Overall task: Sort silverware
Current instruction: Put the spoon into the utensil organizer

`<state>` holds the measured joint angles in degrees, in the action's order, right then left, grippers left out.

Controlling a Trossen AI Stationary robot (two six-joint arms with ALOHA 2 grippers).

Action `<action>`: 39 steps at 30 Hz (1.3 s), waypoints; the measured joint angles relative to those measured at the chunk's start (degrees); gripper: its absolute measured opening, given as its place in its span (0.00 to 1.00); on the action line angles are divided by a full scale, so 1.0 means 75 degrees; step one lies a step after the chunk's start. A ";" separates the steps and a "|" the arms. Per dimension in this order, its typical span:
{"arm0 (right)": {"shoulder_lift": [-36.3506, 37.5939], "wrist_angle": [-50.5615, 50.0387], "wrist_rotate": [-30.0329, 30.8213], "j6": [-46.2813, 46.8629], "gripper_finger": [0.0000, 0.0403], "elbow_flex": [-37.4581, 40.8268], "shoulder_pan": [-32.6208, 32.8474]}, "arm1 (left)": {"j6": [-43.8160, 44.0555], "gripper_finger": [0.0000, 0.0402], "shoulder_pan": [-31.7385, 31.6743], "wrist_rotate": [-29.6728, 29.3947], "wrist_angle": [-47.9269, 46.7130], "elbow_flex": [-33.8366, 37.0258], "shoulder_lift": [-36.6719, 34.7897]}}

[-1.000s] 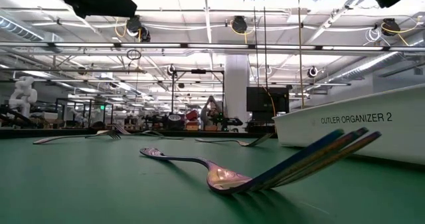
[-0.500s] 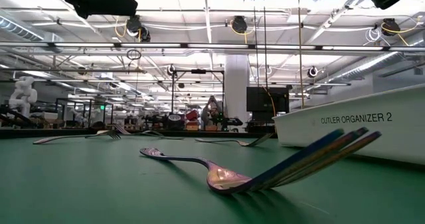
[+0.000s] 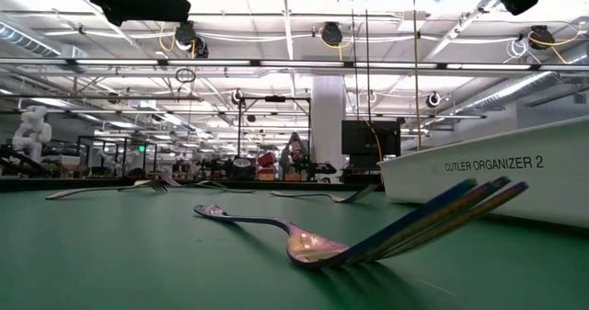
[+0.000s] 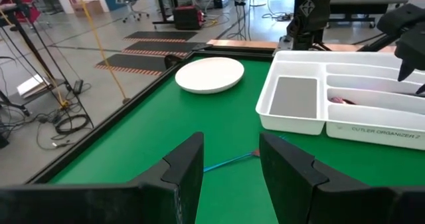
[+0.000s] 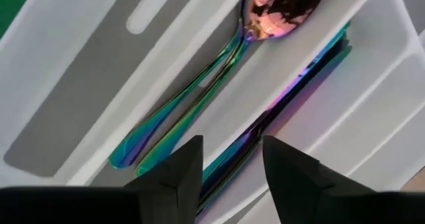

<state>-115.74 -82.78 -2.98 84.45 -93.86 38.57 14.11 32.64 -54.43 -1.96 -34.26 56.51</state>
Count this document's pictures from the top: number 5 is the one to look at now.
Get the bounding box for iridescent rainbow table knife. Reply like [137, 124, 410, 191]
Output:
[212, 34, 353, 217]
[197, 24, 349, 215]
[199, 20, 351, 215]

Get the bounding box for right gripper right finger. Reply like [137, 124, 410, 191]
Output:
[263, 136, 425, 224]

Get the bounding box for white plastic cutlery organizer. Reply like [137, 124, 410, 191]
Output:
[0, 0, 425, 224]

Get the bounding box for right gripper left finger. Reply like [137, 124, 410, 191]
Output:
[0, 136, 204, 224]

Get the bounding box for green table mat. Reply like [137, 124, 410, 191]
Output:
[0, 0, 37, 39]

